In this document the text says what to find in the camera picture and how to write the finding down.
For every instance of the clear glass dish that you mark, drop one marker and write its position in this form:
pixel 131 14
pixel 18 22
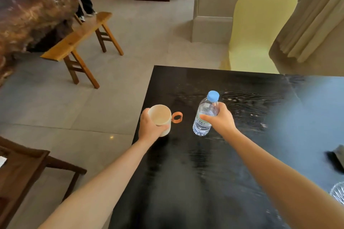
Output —
pixel 337 192

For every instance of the person's left thumb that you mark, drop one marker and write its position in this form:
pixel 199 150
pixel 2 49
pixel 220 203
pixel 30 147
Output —
pixel 162 129

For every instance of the person's right hand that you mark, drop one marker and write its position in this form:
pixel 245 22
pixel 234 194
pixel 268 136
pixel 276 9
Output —
pixel 223 122

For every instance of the person's left forearm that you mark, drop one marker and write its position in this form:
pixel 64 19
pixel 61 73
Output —
pixel 99 183

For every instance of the beige curtain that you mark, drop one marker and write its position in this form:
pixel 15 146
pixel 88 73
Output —
pixel 311 14

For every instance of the person's left hand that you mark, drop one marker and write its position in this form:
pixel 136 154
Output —
pixel 147 129

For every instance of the person's right thumb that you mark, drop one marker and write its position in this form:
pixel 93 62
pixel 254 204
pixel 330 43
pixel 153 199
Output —
pixel 208 118

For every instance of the person's right forearm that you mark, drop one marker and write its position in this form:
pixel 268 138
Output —
pixel 282 180

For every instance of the light wooden bench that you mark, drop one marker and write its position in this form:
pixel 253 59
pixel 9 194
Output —
pixel 80 41

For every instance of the clear water bottle blue cap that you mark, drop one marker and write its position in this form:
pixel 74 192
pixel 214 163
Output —
pixel 205 113

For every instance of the dark wooden chair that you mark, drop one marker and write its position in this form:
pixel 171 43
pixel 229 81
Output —
pixel 27 177

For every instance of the large root wood table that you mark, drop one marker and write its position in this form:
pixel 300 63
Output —
pixel 29 19

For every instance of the yellow covered chair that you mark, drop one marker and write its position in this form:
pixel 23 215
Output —
pixel 258 27

